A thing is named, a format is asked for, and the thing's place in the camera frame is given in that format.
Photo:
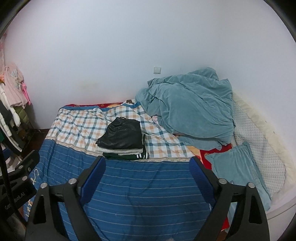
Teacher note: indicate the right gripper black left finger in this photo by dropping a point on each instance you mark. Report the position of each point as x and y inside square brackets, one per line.
[45, 221]

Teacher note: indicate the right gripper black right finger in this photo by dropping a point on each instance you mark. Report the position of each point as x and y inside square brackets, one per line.
[249, 222]

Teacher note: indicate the black leather jacket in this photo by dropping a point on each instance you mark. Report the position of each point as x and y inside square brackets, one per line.
[122, 134]

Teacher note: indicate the clothes rack with hanging clothes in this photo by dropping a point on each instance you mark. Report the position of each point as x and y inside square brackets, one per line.
[16, 126]

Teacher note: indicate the teal blue pillow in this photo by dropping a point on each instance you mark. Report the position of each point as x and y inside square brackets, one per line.
[238, 167]

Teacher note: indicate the blue striped plaid bed sheet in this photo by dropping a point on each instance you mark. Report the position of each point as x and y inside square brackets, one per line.
[154, 199]

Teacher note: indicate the white quilted headboard cushion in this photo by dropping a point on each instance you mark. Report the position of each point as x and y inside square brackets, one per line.
[272, 158]

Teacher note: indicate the white fluffy folded garment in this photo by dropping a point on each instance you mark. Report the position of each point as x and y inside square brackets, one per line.
[120, 151]

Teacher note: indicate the dark green folded garment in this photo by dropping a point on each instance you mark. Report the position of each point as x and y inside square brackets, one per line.
[130, 157]

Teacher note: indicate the teal blue crumpled blanket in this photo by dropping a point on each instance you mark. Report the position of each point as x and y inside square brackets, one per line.
[197, 107]

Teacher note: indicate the white wall switch plate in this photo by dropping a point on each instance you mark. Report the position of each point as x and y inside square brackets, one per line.
[157, 70]

